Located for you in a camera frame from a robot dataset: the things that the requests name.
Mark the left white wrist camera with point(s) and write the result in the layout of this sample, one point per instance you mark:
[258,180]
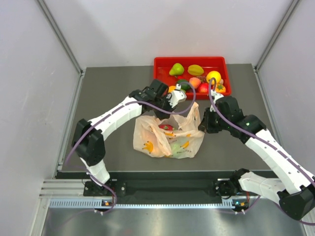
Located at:
[177,96]

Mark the yellow orange fruit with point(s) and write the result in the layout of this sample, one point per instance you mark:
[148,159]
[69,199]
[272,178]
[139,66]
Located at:
[213,75]

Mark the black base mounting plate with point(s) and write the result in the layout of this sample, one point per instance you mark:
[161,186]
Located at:
[153,187]

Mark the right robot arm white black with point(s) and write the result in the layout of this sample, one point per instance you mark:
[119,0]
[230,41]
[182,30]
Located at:
[293,191]

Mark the translucent banana print plastic bag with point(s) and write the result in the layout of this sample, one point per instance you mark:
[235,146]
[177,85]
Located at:
[149,139]

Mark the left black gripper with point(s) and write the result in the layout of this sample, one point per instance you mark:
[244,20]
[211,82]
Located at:
[162,115]

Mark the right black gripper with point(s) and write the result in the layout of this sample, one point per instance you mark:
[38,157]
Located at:
[205,125]

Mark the yellow green mango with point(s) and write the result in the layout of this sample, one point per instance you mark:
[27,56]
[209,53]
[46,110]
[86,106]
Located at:
[171,88]

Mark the green pear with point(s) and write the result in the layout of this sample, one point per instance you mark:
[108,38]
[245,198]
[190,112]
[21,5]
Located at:
[176,70]

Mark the red apple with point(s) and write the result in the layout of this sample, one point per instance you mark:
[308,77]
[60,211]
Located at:
[203,88]

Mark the orange persimmon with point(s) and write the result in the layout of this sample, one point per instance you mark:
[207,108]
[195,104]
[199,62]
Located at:
[220,88]

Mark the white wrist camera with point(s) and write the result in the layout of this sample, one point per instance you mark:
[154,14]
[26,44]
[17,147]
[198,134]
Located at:
[214,96]
[177,96]

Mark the red strawberry in bag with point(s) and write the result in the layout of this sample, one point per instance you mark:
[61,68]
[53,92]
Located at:
[166,127]

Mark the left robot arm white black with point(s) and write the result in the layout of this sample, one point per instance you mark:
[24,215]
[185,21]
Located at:
[89,136]

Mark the pink peach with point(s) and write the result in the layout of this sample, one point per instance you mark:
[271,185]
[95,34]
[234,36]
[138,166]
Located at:
[195,82]

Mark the yellow starfruit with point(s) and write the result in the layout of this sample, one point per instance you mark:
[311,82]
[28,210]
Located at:
[195,70]

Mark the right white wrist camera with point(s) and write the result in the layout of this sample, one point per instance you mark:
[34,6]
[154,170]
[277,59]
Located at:
[214,96]

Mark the aluminium frame rail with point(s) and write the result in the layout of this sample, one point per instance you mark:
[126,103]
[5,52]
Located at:
[62,188]

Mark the green avocado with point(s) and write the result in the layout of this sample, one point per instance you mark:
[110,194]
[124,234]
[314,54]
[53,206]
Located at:
[183,83]

